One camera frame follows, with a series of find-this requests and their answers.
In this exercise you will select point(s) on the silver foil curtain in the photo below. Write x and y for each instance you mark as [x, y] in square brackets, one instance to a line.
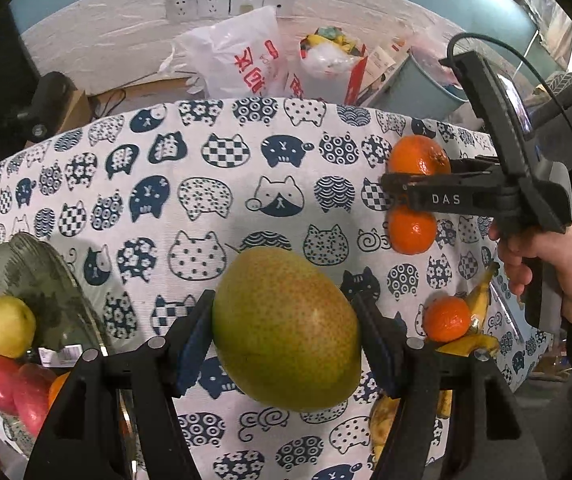
[541, 5]

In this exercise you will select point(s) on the large orange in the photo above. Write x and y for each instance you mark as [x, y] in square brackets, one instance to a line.
[416, 155]

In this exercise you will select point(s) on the black round device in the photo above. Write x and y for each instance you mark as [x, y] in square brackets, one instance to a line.
[48, 102]

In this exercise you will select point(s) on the yellow green mango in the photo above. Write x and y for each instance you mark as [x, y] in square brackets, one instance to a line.
[286, 330]

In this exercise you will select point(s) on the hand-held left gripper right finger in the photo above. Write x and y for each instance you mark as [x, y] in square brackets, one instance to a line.
[376, 350]

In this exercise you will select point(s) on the red apple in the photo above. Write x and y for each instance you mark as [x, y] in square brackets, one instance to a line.
[0, 382]
[33, 400]

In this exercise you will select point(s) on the cat print tablecloth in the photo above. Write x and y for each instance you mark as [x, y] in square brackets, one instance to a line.
[276, 195]

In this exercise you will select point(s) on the yellow apple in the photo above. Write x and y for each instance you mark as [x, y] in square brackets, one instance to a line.
[5, 325]

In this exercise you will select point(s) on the green glass dish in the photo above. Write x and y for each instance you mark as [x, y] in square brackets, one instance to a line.
[50, 285]

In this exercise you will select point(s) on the small orange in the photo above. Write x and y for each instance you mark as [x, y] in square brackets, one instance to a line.
[446, 319]
[411, 230]

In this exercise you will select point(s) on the medium orange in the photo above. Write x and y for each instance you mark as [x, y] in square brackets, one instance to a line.
[58, 387]

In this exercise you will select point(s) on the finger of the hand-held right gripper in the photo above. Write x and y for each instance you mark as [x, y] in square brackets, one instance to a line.
[476, 165]
[446, 199]

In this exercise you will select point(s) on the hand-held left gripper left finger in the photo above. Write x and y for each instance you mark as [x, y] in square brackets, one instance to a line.
[193, 345]

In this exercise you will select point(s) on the pink plastic bag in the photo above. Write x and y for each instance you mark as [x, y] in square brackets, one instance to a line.
[433, 47]

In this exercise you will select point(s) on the white wall socket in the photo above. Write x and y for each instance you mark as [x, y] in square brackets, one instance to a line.
[280, 1]
[244, 2]
[180, 7]
[212, 4]

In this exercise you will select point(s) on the grey trash bin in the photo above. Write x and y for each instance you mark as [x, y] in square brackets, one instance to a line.
[421, 90]

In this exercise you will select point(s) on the white plastic bag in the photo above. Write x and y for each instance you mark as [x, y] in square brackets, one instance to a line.
[236, 50]

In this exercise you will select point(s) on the white red cardboard leaflet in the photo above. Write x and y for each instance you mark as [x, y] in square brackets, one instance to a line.
[383, 67]

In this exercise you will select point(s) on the red and white paper bag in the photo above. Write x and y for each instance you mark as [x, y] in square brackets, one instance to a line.
[296, 85]

